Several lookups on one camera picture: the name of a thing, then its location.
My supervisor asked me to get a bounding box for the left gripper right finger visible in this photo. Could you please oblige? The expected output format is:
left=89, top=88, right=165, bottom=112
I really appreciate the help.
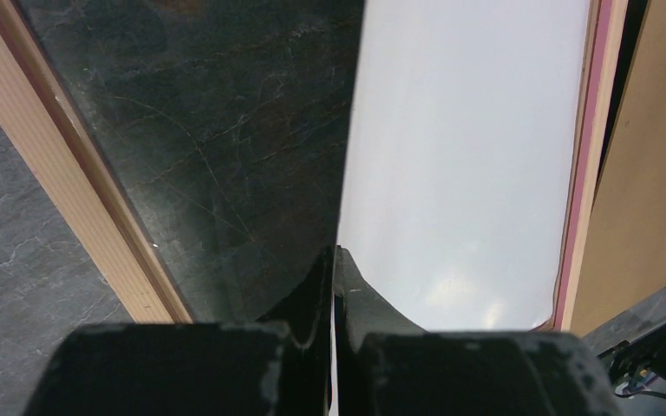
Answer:
left=333, top=248, right=621, bottom=415

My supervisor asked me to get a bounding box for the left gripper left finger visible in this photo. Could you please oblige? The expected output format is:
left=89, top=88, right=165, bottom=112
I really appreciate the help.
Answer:
left=25, top=248, right=333, bottom=415

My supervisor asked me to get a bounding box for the colourful printed photo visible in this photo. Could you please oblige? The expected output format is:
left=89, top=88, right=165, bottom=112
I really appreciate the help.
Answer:
left=337, top=1, right=591, bottom=332

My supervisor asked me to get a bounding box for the brown cardboard backing board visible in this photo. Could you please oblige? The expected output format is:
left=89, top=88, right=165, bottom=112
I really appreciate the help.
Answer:
left=568, top=1, right=666, bottom=335

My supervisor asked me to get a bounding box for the wooden picture frame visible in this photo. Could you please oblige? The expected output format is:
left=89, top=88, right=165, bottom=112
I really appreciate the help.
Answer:
left=0, top=1, right=627, bottom=331

